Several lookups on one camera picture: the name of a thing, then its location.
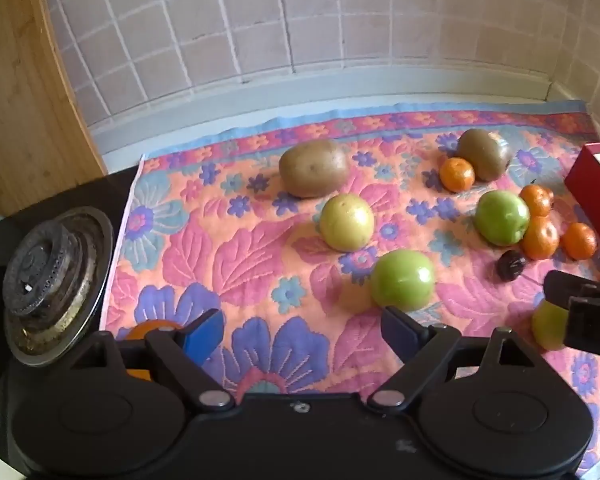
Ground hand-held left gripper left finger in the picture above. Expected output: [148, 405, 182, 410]
[72, 308, 236, 411]

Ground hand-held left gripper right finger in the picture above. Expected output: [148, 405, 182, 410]
[367, 306, 533, 411]

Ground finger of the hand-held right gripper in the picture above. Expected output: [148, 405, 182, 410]
[542, 270, 600, 318]

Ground yellow-green apple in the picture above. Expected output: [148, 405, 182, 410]
[320, 193, 376, 253]
[531, 299, 571, 352]

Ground green apple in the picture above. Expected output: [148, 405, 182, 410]
[475, 190, 531, 247]
[370, 249, 437, 311]

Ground orange mandarin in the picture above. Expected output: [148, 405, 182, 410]
[560, 222, 598, 261]
[519, 184, 555, 218]
[521, 216, 561, 261]
[439, 157, 476, 193]

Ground small dark brown fruit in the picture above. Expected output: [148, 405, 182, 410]
[496, 251, 527, 281]

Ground large orange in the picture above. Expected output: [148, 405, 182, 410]
[122, 319, 186, 381]

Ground red cardboard box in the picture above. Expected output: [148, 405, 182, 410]
[564, 141, 600, 266]

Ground brown kiwi with sticker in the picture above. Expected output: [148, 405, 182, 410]
[455, 128, 513, 182]

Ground floral woven cloth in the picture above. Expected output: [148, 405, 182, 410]
[100, 100, 600, 476]

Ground metal gas burner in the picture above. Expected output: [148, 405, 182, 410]
[2, 207, 115, 367]

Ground black glass stove top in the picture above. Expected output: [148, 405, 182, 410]
[0, 167, 146, 461]

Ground wooden cabinet panel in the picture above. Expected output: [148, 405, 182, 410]
[0, 0, 108, 216]

